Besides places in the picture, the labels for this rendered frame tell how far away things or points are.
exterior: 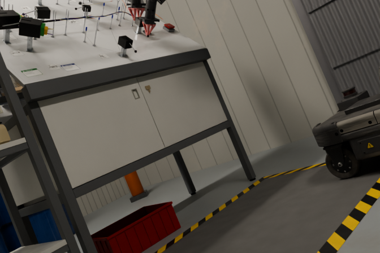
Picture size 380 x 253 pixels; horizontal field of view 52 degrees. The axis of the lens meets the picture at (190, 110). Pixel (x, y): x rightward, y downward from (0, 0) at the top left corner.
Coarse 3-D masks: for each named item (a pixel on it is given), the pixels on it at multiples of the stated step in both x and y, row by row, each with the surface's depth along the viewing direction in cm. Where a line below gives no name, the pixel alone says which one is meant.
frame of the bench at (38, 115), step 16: (208, 64) 244; (32, 112) 160; (224, 112) 240; (224, 128) 235; (48, 144) 160; (176, 144) 206; (240, 144) 241; (48, 160) 160; (144, 160) 189; (176, 160) 280; (240, 160) 241; (64, 176) 161; (112, 176) 175; (64, 192) 158; (80, 192) 163; (192, 192) 277; (32, 208) 184; (80, 224) 159; (32, 240) 198; (80, 240) 159
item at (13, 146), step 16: (0, 64) 152; (0, 80) 152; (16, 96) 153; (16, 112) 151; (16, 144) 147; (32, 144) 151; (32, 160) 151; (0, 176) 182; (48, 176) 151; (0, 192) 183; (48, 192) 149; (16, 208) 183; (16, 224) 180; (64, 224) 150; (64, 240) 148
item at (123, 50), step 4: (120, 36) 199; (124, 36) 200; (120, 40) 198; (124, 40) 196; (128, 40) 198; (132, 40) 198; (120, 44) 199; (124, 44) 197; (128, 44) 198; (124, 48) 197; (128, 48) 199; (120, 52) 202; (124, 52) 202; (136, 52) 196; (120, 56) 201
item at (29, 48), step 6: (24, 18) 176; (30, 18) 178; (12, 24) 175; (24, 24) 173; (30, 24) 173; (36, 24) 174; (24, 30) 174; (30, 30) 175; (36, 30) 175; (30, 36) 176; (36, 36) 177; (30, 42) 180; (30, 48) 182
